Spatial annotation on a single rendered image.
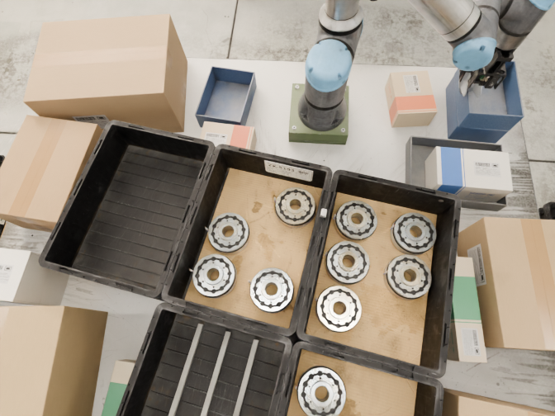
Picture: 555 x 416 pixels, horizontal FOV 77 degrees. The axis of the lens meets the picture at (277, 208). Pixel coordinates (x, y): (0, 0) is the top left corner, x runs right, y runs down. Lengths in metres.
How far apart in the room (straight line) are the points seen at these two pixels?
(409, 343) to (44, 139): 1.10
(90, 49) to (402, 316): 1.14
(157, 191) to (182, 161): 0.11
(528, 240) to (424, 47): 1.71
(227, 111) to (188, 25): 1.45
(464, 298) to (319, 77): 0.65
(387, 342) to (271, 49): 1.91
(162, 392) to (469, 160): 0.99
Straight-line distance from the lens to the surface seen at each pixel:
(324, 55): 0.97
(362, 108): 1.25
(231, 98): 1.26
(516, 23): 1.01
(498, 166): 1.16
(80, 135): 1.14
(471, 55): 0.85
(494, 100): 1.31
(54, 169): 1.13
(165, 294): 0.81
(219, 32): 2.53
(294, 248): 0.88
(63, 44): 1.32
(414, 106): 1.19
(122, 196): 1.03
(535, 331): 0.98
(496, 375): 1.12
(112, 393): 1.03
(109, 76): 1.17
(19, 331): 0.98
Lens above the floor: 1.69
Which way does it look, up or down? 70 degrees down
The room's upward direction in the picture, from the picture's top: 6 degrees counter-clockwise
